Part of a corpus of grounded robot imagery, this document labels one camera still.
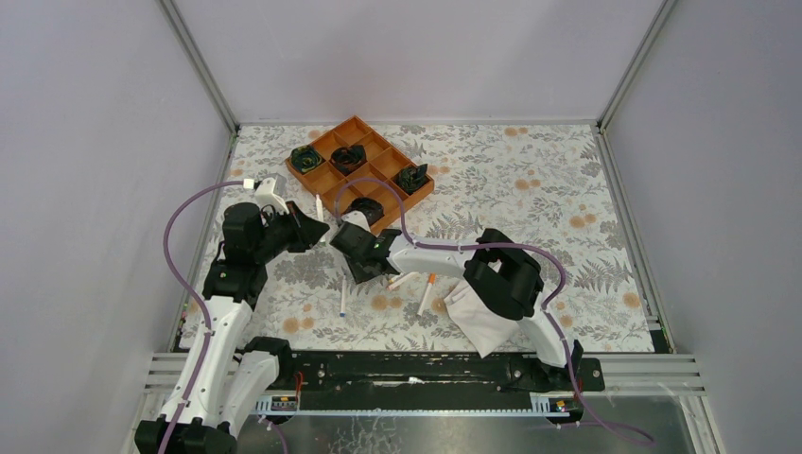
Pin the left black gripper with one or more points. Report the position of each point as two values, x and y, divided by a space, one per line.
296 226

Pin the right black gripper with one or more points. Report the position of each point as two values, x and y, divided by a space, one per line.
354 252

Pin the white marker pen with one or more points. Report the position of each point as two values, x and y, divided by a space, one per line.
425 299
320 214

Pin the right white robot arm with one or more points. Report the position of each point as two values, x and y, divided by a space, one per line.
500 288

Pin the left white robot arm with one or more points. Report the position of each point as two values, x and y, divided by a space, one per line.
208 407

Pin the dark blue rolled tie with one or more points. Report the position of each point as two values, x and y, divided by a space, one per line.
371 209

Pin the dark green rolled tie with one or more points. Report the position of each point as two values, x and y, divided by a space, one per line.
412 178

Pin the orange wooden compartment tray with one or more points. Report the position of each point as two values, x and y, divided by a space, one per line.
374 179

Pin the green patterned rolled tie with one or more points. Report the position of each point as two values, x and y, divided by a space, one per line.
304 159

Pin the white folded cloth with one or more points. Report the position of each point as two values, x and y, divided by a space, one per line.
485 330

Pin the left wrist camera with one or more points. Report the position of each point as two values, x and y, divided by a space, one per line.
269 192

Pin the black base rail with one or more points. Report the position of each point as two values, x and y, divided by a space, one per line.
420 382

